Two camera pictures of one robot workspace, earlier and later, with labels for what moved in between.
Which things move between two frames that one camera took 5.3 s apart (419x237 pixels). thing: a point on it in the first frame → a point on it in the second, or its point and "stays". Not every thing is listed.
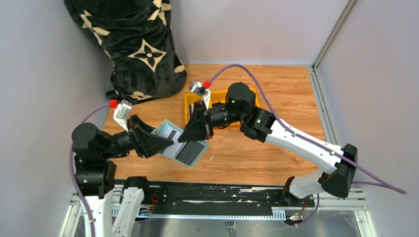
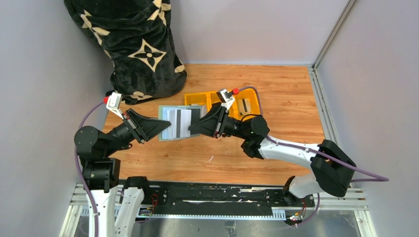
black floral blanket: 138,37 stays
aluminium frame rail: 339,22 stays
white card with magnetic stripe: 173,133 → 183,120
